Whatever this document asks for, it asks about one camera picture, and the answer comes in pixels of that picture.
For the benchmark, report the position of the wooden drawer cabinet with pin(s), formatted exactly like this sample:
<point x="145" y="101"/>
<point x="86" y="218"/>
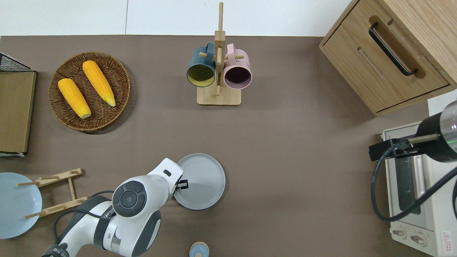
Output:
<point x="357" y="60"/>

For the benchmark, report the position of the gray round plate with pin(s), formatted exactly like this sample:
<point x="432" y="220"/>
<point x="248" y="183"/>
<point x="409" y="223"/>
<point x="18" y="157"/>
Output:
<point x="203" y="185"/>

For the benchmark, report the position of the teal mug yellow inside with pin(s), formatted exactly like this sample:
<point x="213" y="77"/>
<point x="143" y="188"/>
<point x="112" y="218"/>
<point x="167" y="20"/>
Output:
<point x="200" y="60"/>

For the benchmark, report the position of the wooden mug tree stand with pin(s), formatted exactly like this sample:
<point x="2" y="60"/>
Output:
<point x="218" y="98"/>

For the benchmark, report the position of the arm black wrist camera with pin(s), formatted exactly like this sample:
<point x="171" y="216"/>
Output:
<point x="379" y="151"/>
<point x="182" y="184"/>

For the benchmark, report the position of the pink mug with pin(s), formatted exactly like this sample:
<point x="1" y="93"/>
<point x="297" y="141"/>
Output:
<point x="240" y="60"/>

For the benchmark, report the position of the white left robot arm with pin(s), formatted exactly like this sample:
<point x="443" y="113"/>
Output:
<point x="157" y="185"/>

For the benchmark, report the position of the brown wicker basket tray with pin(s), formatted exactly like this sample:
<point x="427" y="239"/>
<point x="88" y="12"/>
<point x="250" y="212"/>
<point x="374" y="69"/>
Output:
<point x="107" y="117"/>

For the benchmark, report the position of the wooden dish rack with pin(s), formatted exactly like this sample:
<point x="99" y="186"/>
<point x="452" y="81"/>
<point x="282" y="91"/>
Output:
<point x="73" y="187"/>

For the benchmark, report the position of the white toaster oven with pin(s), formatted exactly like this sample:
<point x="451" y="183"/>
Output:
<point x="428" y="221"/>

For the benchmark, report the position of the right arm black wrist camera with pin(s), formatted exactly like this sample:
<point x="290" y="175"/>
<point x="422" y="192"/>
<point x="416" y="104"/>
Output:
<point x="379" y="151"/>

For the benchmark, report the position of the wooden board lid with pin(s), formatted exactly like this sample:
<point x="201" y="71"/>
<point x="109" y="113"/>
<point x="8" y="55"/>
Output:
<point x="16" y="110"/>

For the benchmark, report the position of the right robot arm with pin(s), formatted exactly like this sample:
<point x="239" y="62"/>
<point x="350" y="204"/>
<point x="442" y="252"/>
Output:
<point x="432" y="150"/>

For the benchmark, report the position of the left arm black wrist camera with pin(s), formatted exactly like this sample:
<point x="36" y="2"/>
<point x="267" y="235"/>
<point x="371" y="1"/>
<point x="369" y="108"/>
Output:
<point x="182" y="184"/>

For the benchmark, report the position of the brown table mat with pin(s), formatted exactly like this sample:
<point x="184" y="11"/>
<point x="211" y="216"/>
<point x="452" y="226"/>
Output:
<point x="285" y="142"/>

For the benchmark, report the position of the yellow corn cob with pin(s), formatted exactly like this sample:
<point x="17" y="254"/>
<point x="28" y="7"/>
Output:
<point x="73" y="97"/>
<point x="98" y="82"/>

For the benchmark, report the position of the light blue plate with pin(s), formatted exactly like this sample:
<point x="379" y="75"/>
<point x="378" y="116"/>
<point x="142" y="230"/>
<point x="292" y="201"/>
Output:
<point x="14" y="214"/>

